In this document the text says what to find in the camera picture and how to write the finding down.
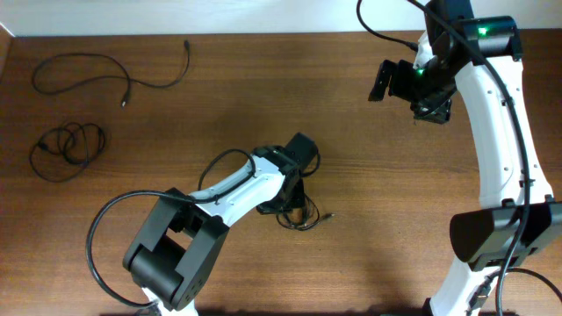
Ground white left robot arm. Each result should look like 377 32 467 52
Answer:
123 133 319 315

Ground black cable bundle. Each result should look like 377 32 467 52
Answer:
275 192 335 232

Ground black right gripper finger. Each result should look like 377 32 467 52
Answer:
368 60 398 102
411 99 452 125

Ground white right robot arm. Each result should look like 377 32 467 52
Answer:
369 0 561 315

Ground black usb cable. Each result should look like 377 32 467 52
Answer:
28 121 107 183
30 39 191 108

